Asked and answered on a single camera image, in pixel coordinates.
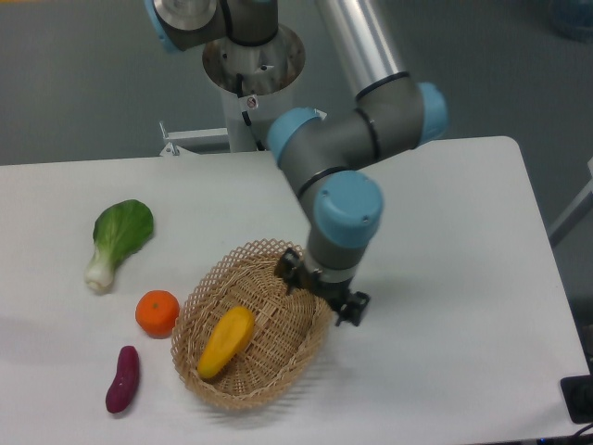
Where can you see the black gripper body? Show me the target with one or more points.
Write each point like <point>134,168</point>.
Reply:
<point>335,290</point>

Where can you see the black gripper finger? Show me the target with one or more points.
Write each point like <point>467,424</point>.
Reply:
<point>352,307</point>
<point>288,269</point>

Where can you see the yellow mango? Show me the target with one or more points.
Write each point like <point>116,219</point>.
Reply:
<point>230,335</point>

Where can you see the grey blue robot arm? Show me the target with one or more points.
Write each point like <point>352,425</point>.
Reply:
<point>323,158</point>

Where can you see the woven wicker basket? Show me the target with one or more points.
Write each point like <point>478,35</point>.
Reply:
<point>288,333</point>

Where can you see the orange tangerine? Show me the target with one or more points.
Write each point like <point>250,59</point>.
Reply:
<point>156,313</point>

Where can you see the green bok choy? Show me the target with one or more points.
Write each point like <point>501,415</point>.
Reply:
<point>120,231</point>

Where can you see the purple sweet potato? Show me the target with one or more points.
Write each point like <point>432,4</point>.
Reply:
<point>126,381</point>

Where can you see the white metal leg right edge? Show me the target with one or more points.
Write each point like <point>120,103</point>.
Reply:
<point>573,214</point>

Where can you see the black device at table corner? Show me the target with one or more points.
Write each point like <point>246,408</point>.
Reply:
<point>577,393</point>

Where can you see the white metal base frame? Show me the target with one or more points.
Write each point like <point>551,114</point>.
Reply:
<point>208,141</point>

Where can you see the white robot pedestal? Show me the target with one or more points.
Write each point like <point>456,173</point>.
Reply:
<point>257,84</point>

